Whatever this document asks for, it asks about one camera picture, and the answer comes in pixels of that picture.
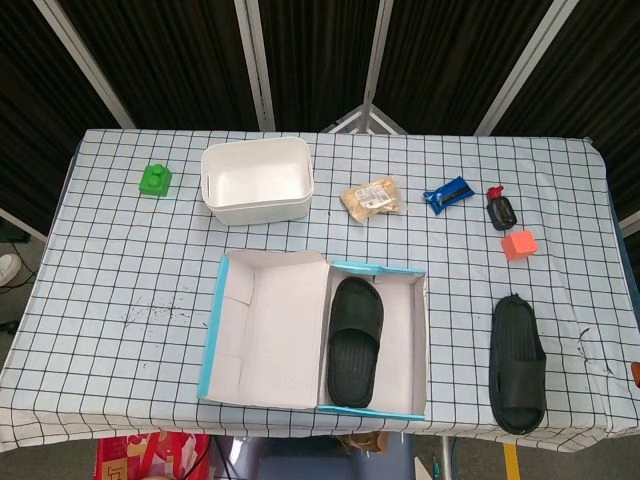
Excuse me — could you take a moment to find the blue and white shoe box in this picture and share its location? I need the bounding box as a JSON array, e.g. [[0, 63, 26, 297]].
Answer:
[[197, 249, 430, 422]]

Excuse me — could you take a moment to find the red patterned bag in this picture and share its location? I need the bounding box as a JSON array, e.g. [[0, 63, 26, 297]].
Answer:
[[95, 432, 211, 480]]

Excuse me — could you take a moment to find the checked tablecloth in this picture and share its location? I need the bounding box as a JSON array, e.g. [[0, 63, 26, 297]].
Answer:
[[0, 128, 640, 449]]

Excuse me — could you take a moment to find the black bottle red cap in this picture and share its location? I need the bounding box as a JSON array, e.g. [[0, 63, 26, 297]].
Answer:
[[485, 184, 518, 231]]

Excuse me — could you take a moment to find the metal table leg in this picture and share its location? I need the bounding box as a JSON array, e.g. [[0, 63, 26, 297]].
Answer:
[[438, 433, 454, 480]]

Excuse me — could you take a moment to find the brown paper bag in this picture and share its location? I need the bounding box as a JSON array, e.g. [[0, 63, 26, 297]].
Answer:
[[334, 430, 390, 456]]

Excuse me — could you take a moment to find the green toy block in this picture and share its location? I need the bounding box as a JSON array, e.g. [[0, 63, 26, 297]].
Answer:
[[138, 164, 173, 199]]

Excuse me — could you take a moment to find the blue snack packet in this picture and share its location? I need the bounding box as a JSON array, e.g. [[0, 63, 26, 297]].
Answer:
[[423, 177, 474, 216]]

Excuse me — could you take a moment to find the clear bag of nuts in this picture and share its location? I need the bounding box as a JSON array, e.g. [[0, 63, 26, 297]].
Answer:
[[340, 174, 404, 221]]

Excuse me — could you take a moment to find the white plastic bin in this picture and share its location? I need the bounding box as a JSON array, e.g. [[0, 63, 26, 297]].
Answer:
[[200, 137, 315, 226]]

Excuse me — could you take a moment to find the black folding screen white frame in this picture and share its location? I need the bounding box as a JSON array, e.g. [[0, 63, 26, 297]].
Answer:
[[0, 0, 640, 244]]

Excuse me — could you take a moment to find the blue-grey chair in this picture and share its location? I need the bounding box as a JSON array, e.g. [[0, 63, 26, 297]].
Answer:
[[212, 432, 416, 480]]

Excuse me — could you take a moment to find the orange cube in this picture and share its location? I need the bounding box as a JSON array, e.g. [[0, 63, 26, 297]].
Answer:
[[501, 229, 540, 262]]

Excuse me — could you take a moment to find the black slipper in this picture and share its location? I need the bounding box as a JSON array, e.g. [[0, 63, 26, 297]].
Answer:
[[324, 276, 385, 409], [488, 293, 547, 434]]

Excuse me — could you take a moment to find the metal screen foot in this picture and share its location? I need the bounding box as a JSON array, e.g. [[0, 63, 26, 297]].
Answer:
[[319, 103, 409, 135]]

